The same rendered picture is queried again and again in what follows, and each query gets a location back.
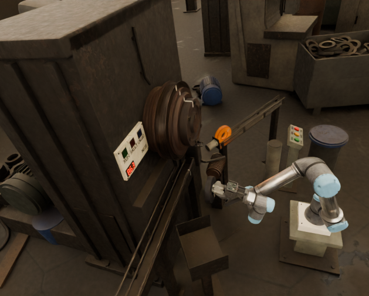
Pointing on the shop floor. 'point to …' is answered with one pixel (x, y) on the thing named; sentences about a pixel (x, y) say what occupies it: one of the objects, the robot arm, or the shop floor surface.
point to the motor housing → (213, 168)
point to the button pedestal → (293, 156)
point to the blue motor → (210, 91)
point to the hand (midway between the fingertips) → (210, 187)
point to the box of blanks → (339, 70)
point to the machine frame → (89, 115)
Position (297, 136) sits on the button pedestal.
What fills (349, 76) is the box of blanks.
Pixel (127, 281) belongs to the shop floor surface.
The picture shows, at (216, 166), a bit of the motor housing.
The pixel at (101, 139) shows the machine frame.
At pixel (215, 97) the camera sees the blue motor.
